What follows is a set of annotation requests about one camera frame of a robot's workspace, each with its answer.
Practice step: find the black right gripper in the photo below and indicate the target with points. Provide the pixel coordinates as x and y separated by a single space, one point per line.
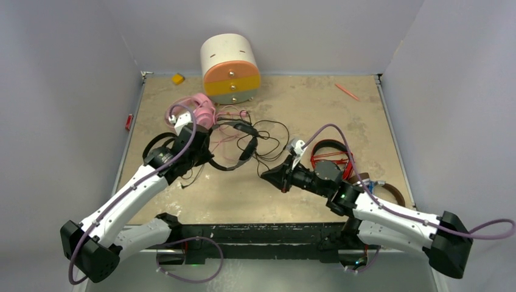
281 177

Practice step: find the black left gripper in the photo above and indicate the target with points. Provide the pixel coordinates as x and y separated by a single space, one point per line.
205 157

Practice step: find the red black headphones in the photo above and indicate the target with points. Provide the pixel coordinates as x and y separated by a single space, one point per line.
335 152

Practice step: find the brown leather silver headphones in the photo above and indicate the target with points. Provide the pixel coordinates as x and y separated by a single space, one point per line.
390 188

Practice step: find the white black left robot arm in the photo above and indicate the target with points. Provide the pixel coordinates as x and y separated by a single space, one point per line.
98 243

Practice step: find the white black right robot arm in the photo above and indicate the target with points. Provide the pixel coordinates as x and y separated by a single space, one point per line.
442 238

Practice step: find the pink headphones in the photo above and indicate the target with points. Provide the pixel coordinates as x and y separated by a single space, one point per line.
203 109

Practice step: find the small red clip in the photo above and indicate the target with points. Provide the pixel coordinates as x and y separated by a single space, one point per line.
128 123

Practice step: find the small yellow block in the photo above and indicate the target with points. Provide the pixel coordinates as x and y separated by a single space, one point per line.
177 79

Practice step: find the cream orange yellow drawer box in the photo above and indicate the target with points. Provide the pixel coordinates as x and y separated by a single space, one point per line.
229 69

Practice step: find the orange pencil stick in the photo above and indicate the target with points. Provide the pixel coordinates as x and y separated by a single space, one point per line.
343 89

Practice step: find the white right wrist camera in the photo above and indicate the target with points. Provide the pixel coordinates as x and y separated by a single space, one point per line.
296 148

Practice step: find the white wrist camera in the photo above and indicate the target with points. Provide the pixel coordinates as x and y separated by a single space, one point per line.
296 148
179 121

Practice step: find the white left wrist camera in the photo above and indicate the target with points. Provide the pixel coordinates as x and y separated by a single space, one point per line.
179 121

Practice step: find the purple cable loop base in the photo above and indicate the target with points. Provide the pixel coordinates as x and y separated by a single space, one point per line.
196 260

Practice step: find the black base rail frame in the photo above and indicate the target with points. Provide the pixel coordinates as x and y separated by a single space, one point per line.
327 242

